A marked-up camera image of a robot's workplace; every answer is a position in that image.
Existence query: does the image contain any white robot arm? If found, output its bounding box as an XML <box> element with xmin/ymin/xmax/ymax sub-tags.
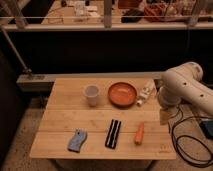
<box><xmin>157</xmin><ymin>62</ymin><xmax>213</xmax><ymax>116</ymax></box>

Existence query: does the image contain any white ceramic cup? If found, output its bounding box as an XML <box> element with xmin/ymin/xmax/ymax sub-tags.
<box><xmin>84</xmin><ymin>85</ymin><xmax>99</xmax><ymax>107</ymax></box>

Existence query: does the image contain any orange plate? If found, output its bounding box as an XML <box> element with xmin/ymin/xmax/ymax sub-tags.
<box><xmin>108</xmin><ymin>82</ymin><xmax>137</xmax><ymax>108</ymax></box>

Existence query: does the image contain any wooden table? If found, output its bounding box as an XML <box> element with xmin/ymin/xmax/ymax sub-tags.
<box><xmin>30</xmin><ymin>78</ymin><xmax>176</xmax><ymax>160</ymax></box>

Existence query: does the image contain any black striped block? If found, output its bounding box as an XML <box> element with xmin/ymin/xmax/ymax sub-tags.
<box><xmin>105</xmin><ymin>120</ymin><xmax>121</xmax><ymax>149</ymax></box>

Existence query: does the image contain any black cable on floor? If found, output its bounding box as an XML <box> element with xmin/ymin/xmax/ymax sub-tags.
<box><xmin>167</xmin><ymin>105</ymin><xmax>213</xmax><ymax>169</ymax></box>

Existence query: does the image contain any metal railing frame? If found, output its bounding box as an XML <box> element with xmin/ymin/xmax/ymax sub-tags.
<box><xmin>0</xmin><ymin>0</ymin><xmax>213</xmax><ymax>82</ymax></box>

